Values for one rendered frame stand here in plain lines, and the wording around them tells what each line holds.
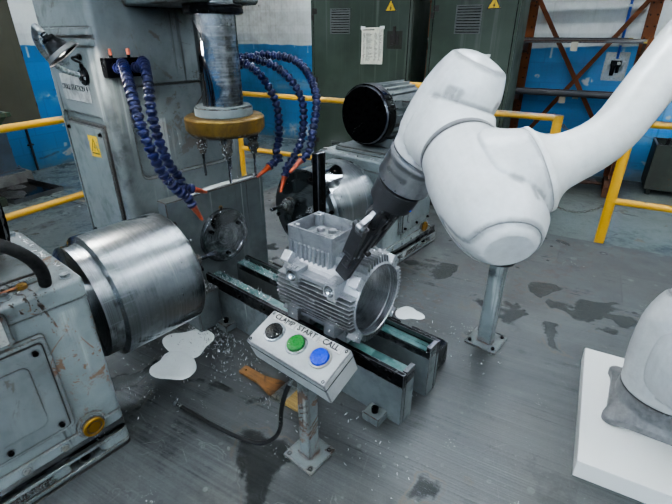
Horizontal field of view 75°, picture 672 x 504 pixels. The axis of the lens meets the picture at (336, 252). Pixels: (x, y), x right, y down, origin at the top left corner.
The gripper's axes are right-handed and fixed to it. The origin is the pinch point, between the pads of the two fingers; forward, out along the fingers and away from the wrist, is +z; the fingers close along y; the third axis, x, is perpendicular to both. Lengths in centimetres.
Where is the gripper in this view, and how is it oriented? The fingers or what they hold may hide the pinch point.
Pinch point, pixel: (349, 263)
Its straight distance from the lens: 83.0
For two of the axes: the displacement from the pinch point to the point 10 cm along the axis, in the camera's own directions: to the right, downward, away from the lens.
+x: 6.6, 7.0, -2.8
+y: -6.4, 3.4, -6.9
